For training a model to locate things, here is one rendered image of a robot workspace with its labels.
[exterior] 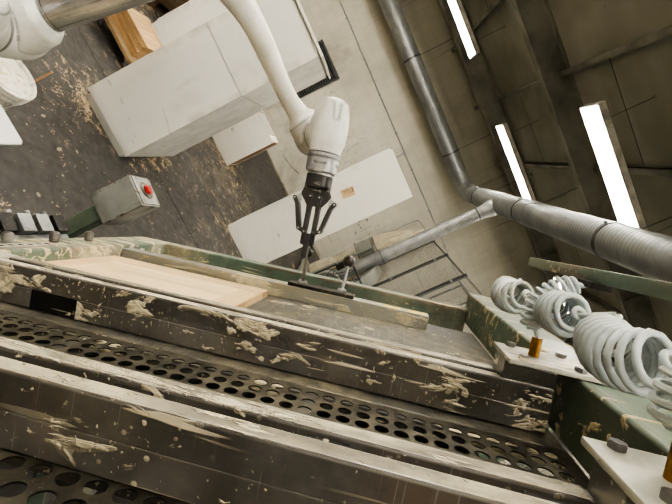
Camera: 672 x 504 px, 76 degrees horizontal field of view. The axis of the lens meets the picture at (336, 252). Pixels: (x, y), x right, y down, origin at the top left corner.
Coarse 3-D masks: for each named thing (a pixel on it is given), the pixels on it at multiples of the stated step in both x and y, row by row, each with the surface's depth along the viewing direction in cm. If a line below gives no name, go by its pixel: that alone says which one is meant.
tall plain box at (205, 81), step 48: (288, 0) 301; (192, 48) 311; (240, 48) 310; (288, 48) 308; (96, 96) 322; (144, 96) 320; (192, 96) 318; (240, 96) 317; (144, 144) 328; (192, 144) 404
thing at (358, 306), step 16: (128, 256) 132; (144, 256) 131; (160, 256) 131; (192, 272) 130; (208, 272) 129; (224, 272) 128; (240, 272) 132; (272, 288) 127; (288, 288) 126; (320, 304) 125; (336, 304) 125; (352, 304) 124; (368, 304) 123; (384, 304) 127; (384, 320) 123; (400, 320) 122; (416, 320) 122
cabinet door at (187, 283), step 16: (112, 256) 127; (96, 272) 104; (112, 272) 107; (128, 272) 111; (144, 272) 115; (160, 272) 119; (176, 272) 122; (160, 288) 101; (176, 288) 104; (192, 288) 108; (208, 288) 111; (224, 288) 115; (240, 288) 119; (256, 288) 123; (240, 304) 101
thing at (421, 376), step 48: (0, 288) 74; (48, 288) 73; (96, 288) 72; (144, 288) 75; (576, 288) 63; (192, 336) 70; (240, 336) 69; (288, 336) 68; (336, 336) 69; (384, 384) 67; (432, 384) 66; (480, 384) 65; (528, 384) 64
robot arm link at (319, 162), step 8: (312, 152) 116; (320, 152) 115; (312, 160) 116; (320, 160) 115; (328, 160) 116; (336, 160) 117; (312, 168) 116; (320, 168) 116; (328, 168) 116; (336, 168) 119
